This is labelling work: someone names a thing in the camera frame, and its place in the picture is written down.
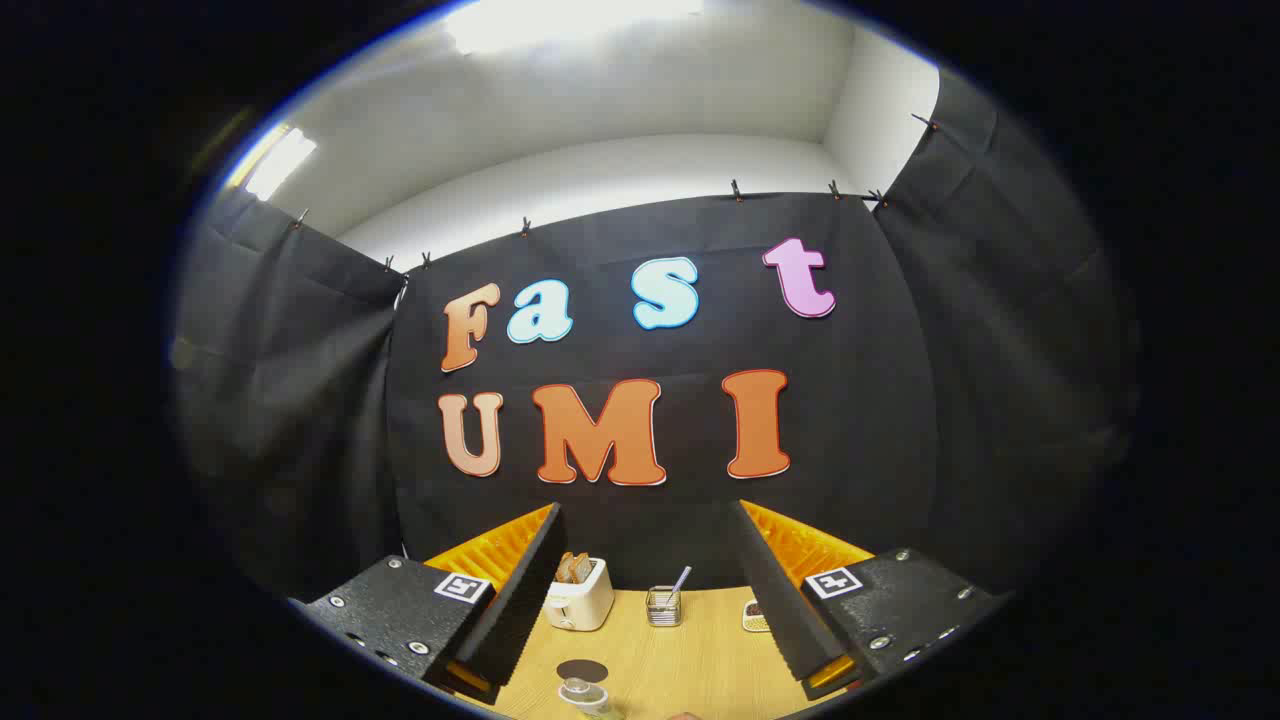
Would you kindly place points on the small white patterned box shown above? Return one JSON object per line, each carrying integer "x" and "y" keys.
{"x": 754, "y": 618}

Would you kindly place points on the dark round coaster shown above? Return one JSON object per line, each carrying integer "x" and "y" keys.
{"x": 582, "y": 668}

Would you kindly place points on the striped straw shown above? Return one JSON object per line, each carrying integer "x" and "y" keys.
{"x": 681, "y": 578}

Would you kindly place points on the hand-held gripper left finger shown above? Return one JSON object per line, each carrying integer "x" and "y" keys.
{"x": 520, "y": 600}

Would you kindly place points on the large ceiling light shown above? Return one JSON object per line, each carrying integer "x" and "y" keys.
{"x": 560, "y": 22}

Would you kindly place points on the toast slice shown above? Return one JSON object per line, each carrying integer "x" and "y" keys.
{"x": 582, "y": 566}
{"x": 565, "y": 568}

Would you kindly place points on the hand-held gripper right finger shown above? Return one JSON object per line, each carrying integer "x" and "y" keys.
{"x": 775, "y": 600}

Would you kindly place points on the ceiling strip light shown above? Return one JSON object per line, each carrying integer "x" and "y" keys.
{"x": 280, "y": 162}

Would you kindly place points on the clear juice bottle green label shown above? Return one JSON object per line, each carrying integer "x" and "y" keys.
{"x": 580, "y": 692}

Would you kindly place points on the row of black cloth clips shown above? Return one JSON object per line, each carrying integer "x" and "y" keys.
{"x": 737, "y": 190}

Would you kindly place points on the cream toaster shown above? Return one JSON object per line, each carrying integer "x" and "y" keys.
{"x": 585, "y": 605}

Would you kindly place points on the wooden table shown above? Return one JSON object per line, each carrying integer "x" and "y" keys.
{"x": 690, "y": 660}

